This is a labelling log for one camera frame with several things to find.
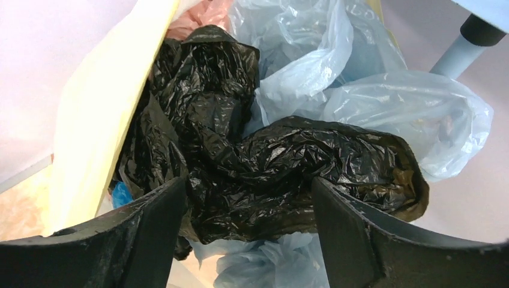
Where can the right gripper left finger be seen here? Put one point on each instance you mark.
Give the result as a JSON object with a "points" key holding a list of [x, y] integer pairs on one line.
{"points": [[131, 246]]}

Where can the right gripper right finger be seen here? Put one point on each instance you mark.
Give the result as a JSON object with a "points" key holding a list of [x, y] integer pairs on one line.
{"points": [[365, 247]]}

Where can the black trash bag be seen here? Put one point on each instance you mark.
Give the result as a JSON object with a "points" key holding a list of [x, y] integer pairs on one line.
{"points": [[190, 122]]}

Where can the large translucent yellow-rimmed bag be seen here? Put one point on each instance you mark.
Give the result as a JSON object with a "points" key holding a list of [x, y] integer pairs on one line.
{"points": [[96, 107]]}

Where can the light blue plastic bag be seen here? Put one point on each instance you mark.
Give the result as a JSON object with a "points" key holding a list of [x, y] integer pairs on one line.
{"points": [[334, 61]]}

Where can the pink plastic bag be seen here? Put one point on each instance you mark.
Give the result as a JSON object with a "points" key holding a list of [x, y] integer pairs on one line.
{"points": [[202, 14]]}

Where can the light blue metal stand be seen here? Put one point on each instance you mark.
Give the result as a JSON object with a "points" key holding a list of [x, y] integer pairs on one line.
{"points": [[476, 35]]}

